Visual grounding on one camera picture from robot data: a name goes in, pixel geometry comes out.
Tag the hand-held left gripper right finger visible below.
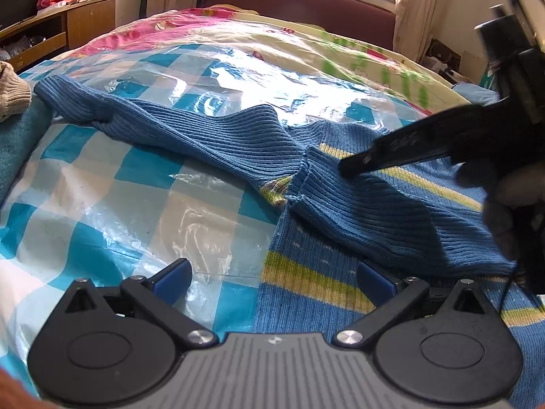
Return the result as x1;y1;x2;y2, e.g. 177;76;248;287
334;262;492;348

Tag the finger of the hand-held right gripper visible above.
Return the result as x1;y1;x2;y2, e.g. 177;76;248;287
339;106;473;180

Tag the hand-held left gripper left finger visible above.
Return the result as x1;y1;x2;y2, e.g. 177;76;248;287
56;259;220;347

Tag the blue striped knit sweater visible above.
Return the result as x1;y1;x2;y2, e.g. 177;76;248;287
34;74;545;401

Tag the person's left forearm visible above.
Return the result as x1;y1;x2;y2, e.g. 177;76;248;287
0;366;43;409

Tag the person's right hand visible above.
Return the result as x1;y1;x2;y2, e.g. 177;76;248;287
457;164;529;260

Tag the light blue cloth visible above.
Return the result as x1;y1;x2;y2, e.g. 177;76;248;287
451;81;499;105

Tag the grey cardboard box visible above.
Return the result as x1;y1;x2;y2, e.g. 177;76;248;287
462;51;497;90

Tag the blue checkered bed sheet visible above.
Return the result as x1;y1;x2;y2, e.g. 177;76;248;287
0;40;469;393

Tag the dark red headboard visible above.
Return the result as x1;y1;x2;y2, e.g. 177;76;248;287
202;0;396;52

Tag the floral pink yellow quilt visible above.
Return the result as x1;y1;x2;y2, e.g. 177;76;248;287
72;4;473;111

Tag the teal cloth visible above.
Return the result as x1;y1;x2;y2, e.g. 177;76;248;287
0;94;54;205

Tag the beige knit garment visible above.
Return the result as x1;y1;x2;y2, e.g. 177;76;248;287
0;60;32;122

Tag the wooden cabinet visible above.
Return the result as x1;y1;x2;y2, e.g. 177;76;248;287
0;0;122;73

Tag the black cable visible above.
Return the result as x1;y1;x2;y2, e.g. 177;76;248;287
497;264;520;322

